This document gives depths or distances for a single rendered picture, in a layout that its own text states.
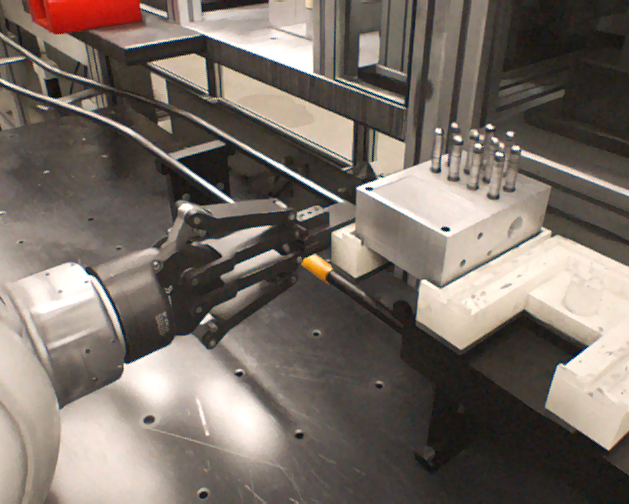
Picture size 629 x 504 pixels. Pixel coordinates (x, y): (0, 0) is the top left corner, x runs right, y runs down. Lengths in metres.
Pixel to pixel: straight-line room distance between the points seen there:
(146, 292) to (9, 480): 0.23
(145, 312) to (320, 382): 0.29
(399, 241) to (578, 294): 0.14
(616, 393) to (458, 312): 0.11
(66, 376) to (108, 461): 0.22
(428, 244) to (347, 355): 0.27
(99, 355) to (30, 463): 0.20
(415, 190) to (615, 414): 0.22
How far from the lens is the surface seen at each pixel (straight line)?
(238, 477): 0.58
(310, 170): 1.19
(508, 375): 0.47
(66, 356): 0.40
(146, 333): 0.43
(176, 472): 0.60
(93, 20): 1.15
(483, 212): 0.47
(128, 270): 0.43
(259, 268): 0.49
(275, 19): 1.07
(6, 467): 0.21
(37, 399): 0.23
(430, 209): 0.46
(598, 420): 0.41
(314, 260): 0.59
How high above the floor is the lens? 1.15
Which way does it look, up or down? 33 degrees down
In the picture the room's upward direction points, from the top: straight up
